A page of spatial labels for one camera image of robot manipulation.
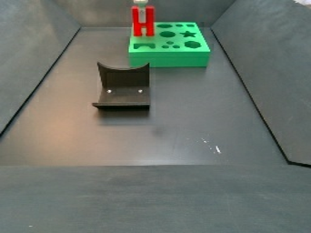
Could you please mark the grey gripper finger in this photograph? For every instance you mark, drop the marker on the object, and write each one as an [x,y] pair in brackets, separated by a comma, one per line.
[140,3]

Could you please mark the red double-square peg object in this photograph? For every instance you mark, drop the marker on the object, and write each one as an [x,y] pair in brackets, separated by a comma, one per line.
[143,20]

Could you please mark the green shape-sorting block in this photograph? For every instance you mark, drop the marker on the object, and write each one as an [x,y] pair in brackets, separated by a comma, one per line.
[176,46]

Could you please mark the black curved holder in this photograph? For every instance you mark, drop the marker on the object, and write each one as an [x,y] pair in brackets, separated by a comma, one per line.
[124,87]

